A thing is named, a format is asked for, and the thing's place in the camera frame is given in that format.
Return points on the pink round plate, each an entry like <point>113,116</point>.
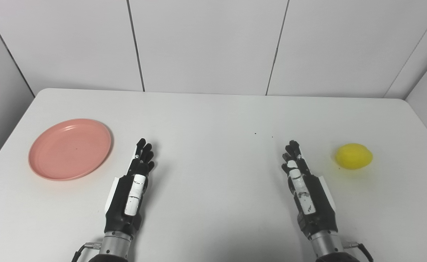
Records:
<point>70,149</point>

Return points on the yellow lemon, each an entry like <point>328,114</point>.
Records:
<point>354,156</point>

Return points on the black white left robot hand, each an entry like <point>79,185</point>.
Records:
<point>120,203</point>

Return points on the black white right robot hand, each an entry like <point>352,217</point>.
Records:
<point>313,203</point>

